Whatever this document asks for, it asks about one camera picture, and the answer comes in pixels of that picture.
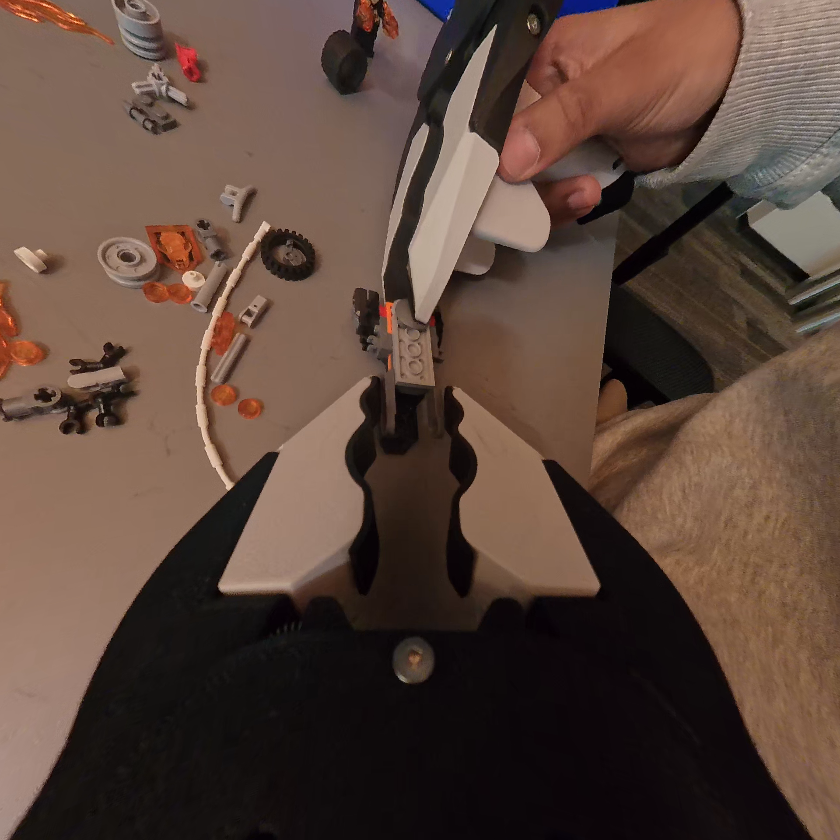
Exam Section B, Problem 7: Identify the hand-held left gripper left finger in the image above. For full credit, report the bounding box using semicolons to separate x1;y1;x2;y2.
218;376;383;598

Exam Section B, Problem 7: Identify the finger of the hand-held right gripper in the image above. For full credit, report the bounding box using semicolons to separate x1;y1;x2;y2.
403;25;500;321
382;108;431;309

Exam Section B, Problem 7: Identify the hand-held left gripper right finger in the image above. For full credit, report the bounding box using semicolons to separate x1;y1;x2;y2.
444;386;602;609

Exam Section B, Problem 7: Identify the grey black lego assembly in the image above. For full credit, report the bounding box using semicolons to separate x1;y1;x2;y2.
353;287;447;457

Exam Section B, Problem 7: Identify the person's right forearm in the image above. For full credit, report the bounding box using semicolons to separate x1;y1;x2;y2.
633;0;840;211

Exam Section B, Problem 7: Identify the black treaded lego tire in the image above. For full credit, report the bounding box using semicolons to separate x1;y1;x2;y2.
260;227;316;282

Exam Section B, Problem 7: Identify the wide black lego wheel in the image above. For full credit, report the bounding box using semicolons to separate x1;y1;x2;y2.
321;29;369;95

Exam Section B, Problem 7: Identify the grey T-shaped lego piece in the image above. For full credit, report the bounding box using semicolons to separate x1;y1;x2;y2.
219;184;257;223

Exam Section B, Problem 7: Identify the medium grey lego tube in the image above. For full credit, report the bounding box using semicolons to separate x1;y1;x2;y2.
209;332;249;385

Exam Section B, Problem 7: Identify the light grey lego tube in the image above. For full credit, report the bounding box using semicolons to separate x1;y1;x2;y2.
191;262;229;313

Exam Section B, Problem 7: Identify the black lego claw piece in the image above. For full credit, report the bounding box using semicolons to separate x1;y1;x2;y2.
68;340;127;372
58;386;137;435

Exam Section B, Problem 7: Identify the dark grey lego piece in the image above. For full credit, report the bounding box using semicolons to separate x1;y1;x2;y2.
124;98;179;136

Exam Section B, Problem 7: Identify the person's right hand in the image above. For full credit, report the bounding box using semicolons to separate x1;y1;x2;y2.
497;0;744;228

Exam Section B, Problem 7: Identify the dark grey pin connector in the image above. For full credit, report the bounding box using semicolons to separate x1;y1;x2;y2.
193;218;230;262

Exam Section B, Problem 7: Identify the black chair seat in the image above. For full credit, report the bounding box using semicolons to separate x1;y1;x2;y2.
602;285;716;408

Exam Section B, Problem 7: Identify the black table leg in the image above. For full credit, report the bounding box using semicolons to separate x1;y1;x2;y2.
612;182;734;284

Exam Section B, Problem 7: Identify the orange transparent shield tile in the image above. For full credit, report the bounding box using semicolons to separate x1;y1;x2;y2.
145;224;202;272

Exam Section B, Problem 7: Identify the flat grey pulley wheel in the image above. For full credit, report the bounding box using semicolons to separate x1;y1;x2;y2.
96;235;161;288

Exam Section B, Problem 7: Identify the dark grey axle connector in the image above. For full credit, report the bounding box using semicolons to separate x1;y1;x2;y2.
0;386;67;421

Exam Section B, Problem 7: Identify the ribbed grey wheel hub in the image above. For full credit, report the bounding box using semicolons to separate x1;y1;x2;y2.
111;0;165;60

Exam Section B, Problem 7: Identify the white cabinet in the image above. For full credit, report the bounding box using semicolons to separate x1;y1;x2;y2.
748;196;840;278

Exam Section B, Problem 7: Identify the wide orange flame piece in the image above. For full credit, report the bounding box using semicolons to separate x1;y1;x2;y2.
0;281;21;383

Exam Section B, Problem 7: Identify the metal railing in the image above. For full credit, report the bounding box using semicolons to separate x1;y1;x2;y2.
784;276;840;337

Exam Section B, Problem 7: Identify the long orange flame piece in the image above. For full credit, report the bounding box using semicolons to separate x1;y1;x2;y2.
0;0;114;45

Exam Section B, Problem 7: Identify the white ribbed flexible hose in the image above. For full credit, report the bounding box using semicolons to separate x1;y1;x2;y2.
194;220;273;490

